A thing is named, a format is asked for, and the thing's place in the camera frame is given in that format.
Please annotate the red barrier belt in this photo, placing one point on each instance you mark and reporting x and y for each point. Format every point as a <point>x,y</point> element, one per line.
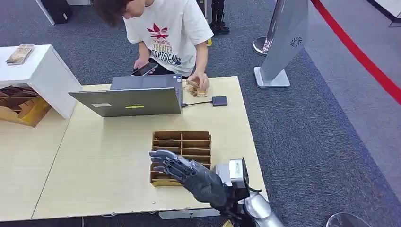
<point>360,55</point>

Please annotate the dark square adapter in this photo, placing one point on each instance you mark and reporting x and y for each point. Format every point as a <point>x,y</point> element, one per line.
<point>219,101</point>

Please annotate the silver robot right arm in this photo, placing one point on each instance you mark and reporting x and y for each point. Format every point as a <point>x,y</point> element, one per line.
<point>260,208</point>

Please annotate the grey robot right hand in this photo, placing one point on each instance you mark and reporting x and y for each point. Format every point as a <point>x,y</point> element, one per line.
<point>203,185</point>

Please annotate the yellow tag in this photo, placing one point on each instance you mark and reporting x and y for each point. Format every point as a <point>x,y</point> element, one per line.
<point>228,224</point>

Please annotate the grey kiosk stand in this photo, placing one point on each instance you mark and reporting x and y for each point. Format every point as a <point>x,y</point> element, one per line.
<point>282,47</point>

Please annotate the brown cardboard box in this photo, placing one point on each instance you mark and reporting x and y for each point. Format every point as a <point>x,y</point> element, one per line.
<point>23,108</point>

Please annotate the clear case of cards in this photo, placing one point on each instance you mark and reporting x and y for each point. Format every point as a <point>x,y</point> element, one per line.
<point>20,54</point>

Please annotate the dark smartphone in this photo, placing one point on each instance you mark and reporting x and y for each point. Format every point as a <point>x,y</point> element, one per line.
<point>144,69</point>

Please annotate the white cabinet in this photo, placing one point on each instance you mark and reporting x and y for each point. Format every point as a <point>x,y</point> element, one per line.
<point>47,75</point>

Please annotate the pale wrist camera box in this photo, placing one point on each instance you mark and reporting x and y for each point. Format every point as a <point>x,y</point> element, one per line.
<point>236,175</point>

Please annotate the person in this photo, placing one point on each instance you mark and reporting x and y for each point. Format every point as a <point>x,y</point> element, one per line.
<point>169,31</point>

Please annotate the wooden box with slots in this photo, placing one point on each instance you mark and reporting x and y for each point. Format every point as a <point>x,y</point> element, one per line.
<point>188,145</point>

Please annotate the printed card stack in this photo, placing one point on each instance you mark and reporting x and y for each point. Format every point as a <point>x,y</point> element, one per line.
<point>199,93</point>

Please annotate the grey metal desk bracket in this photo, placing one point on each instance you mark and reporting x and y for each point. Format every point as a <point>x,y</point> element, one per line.
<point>189,213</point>

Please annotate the black robot legs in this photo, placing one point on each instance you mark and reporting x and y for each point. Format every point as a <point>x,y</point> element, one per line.
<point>218,17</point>

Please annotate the round chrome base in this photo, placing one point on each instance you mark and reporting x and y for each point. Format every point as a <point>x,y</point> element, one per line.
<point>347,221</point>

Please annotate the black case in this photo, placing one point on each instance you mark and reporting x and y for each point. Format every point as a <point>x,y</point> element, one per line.
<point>58,11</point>

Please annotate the chrome stanchion base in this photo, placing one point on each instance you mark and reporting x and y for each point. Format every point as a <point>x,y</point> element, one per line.
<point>259,47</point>

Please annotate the grey laptop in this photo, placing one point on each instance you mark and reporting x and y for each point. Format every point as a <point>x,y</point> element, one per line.
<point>134,101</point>

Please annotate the person's right hand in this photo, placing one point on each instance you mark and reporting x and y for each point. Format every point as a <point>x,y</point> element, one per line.
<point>140,63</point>

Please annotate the person's left hand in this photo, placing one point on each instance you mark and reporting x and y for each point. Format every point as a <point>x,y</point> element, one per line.
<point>202,80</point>

